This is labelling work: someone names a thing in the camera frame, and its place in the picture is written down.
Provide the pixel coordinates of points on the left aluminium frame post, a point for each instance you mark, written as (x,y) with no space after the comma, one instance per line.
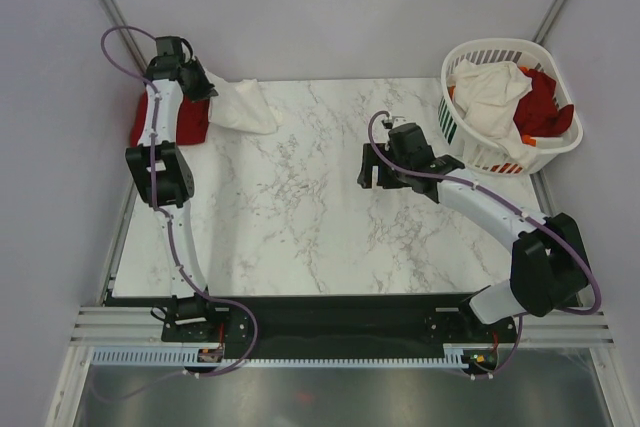
(120,27)

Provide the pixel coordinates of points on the aluminium rail front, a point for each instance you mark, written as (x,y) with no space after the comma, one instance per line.
(134,326)

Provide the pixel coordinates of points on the white t shirt in basket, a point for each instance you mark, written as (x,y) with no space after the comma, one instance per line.
(487,96)

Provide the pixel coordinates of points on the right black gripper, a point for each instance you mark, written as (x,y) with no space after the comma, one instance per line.
(365,176)

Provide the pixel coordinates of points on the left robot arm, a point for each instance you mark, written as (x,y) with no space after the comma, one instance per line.
(162,176)

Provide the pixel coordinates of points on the white laundry basket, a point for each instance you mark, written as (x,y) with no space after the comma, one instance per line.
(482,154)

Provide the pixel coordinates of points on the white t shirt red print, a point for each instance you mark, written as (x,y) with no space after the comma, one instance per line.
(241,106)

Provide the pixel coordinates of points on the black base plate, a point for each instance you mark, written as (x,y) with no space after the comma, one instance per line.
(344,326)

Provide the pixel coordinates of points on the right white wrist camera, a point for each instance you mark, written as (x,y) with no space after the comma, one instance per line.
(390,122)

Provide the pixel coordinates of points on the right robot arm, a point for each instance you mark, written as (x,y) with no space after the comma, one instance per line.
(548,263)

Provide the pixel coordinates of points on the white slotted cable duct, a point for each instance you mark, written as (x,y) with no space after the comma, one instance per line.
(193,357)

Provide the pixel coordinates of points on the red t shirt in basket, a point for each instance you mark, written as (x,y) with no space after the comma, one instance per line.
(554,121)

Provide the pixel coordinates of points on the folded red t shirt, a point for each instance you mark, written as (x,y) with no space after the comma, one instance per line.
(192,122)

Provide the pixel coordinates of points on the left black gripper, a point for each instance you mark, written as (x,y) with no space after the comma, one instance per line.
(206,89)

